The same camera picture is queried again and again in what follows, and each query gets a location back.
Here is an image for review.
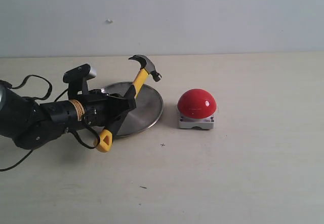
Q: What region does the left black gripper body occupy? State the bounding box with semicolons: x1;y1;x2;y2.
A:
82;89;122;127

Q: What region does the yellow black claw hammer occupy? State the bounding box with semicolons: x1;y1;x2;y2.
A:
96;55;162;153

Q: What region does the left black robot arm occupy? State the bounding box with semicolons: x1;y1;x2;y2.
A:
1;79;137;152

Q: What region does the red dome push button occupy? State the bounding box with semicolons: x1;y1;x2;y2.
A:
177;89;218;130

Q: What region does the round steel plate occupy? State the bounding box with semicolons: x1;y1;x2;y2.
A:
114;84;164;138

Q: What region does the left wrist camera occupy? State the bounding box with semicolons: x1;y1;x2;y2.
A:
63;63;97;99

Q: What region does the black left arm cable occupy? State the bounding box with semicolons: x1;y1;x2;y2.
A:
0;74;102;172

